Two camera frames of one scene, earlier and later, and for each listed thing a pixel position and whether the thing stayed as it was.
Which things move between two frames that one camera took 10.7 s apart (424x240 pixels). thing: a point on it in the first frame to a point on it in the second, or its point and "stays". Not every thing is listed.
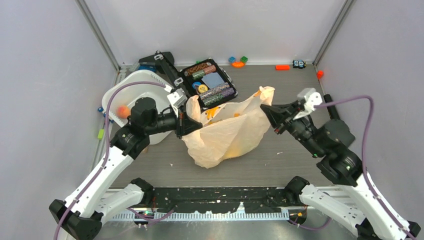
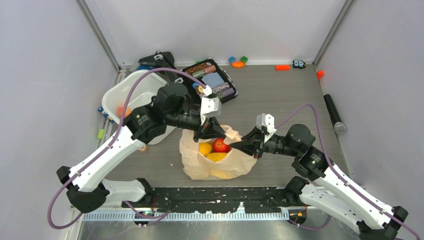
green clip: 100,134 stays
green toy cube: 244,59 stays
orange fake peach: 123,111 stays
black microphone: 333,112 stays
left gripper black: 184,125 to 211,128
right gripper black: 276,113 to 252,142
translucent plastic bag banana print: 229,130 to 198,167
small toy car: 299,64 stays
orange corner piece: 319,74 stays
